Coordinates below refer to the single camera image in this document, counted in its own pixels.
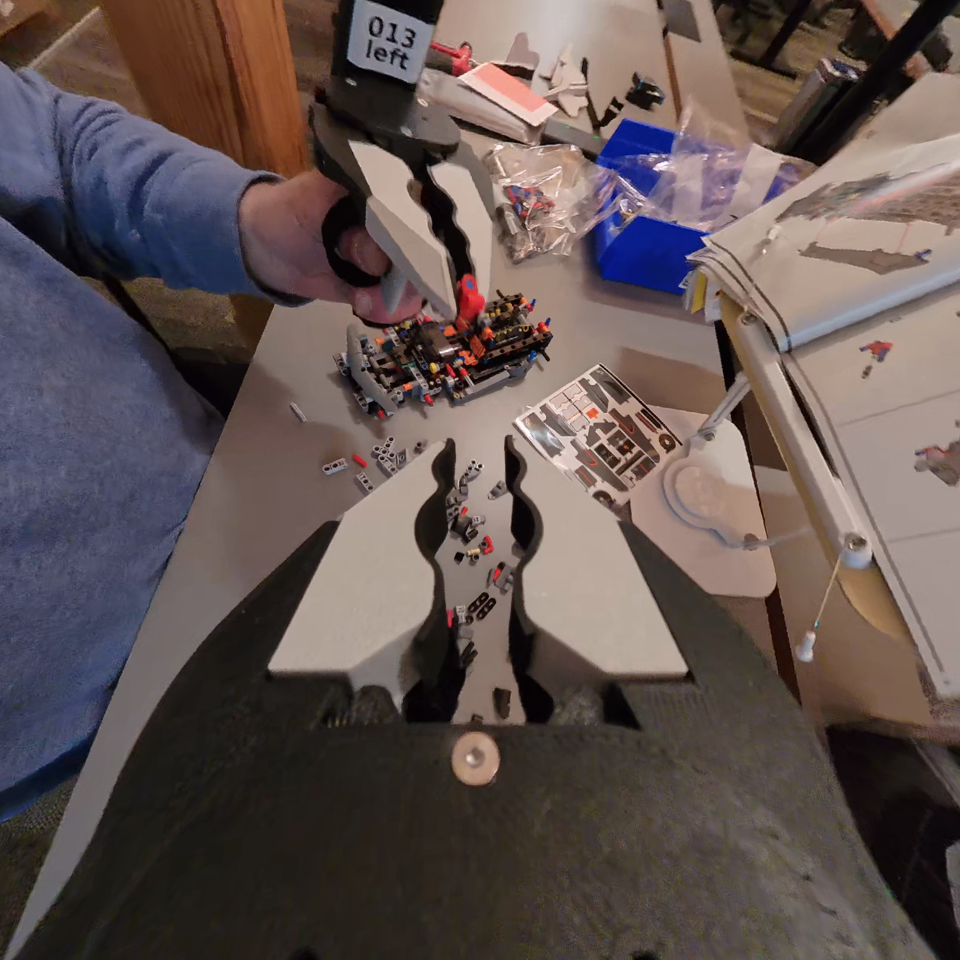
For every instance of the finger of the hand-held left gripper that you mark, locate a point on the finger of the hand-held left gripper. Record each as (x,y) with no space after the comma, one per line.
(469,210)
(405,232)

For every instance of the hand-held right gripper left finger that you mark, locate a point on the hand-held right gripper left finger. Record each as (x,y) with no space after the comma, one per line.
(360,592)

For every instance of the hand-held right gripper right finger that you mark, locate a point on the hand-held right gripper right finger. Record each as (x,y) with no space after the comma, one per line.
(600,600)

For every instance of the red lego connector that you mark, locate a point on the red lego connector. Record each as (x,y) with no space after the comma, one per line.
(469,296)

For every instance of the lego car chassis model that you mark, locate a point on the lego car chassis model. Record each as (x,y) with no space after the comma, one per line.
(435,352)

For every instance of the clear bag of lego pieces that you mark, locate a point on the clear bag of lego pieces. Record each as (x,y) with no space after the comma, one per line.
(540,210)

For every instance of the light grey short lego beam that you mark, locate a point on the light grey short lego beam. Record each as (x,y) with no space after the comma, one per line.
(335,466)
(364,483)

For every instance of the person's left hand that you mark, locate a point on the person's left hand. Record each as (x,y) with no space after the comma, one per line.
(289,240)

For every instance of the grey flat pouch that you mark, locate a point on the grey flat pouch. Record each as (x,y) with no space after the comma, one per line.
(465,112)

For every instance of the pink card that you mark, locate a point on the pink card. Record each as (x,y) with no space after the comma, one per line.
(510,94)

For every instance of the white book stand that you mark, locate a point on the white book stand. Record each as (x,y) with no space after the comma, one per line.
(720,562)

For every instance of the white foam plane cutout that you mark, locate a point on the white foam plane cutout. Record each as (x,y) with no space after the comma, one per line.
(562,75)

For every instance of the sticker sheet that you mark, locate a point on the sticker sheet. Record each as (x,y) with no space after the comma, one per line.
(592,435)

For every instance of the blue plastic bin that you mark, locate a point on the blue plastic bin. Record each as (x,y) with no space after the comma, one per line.
(645,255)

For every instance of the person's torso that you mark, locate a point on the person's torso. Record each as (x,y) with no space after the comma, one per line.
(75,525)

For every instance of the instruction booklet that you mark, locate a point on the instruction booklet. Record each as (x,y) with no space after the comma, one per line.
(862,375)

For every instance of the black metal pole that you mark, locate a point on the black metal pole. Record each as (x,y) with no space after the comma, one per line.
(885,75)

